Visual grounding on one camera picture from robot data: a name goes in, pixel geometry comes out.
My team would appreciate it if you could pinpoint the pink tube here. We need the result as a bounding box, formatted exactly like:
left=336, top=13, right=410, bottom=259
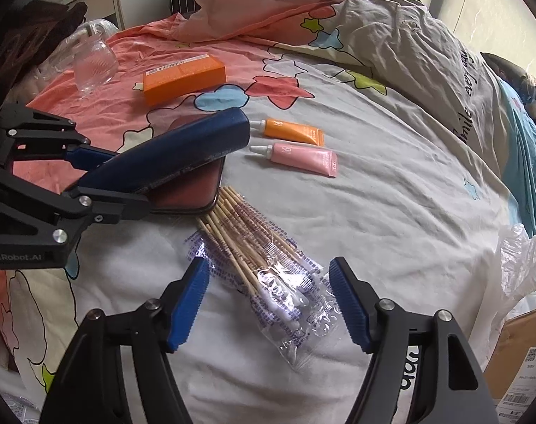
left=249, top=140, right=339, bottom=178

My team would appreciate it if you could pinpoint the pack of cotton swabs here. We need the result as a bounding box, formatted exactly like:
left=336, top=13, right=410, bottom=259
left=182, top=185, right=341, bottom=372

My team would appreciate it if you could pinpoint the dark red flat pouch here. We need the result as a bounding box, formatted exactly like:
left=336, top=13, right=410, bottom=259
left=148, top=117, right=227, bottom=217

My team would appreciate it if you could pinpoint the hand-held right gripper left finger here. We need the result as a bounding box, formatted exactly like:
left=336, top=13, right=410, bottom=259
left=38, top=256, right=211, bottom=424

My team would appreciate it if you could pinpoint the clear glass jar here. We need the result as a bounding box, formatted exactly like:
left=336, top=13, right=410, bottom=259
left=73, top=39, right=119, bottom=96

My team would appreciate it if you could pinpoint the orange box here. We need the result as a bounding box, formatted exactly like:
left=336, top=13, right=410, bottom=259
left=143, top=54, right=227, bottom=107

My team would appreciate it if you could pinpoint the dark brown cloth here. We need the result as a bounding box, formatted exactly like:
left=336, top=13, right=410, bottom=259
left=0, top=0, right=89, bottom=94

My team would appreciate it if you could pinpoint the printed blanket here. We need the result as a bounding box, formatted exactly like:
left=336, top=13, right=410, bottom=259
left=0, top=0, right=536, bottom=424

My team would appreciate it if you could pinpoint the white plastic bag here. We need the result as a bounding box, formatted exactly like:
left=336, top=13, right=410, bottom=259
left=483, top=223, right=536, bottom=374

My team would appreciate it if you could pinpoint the teal cloth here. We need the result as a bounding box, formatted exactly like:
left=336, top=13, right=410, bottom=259
left=496, top=78, right=536, bottom=240

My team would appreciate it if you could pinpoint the cardboard box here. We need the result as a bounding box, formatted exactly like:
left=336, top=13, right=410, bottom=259
left=484, top=302, right=536, bottom=417

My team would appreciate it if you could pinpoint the pink cloth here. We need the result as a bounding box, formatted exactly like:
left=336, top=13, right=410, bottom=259
left=173, top=0, right=380, bottom=46

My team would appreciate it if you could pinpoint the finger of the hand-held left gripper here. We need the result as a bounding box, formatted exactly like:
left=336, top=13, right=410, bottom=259
left=0, top=104, right=119, bottom=174
left=0, top=163, right=150, bottom=249

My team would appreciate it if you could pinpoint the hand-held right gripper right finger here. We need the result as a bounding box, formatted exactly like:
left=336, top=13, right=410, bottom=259
left=329, top=256, right=500, bottom=424

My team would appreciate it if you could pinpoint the orange tube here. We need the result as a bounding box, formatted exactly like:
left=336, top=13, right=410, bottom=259
left=249, top=118, right=326, bottom=147

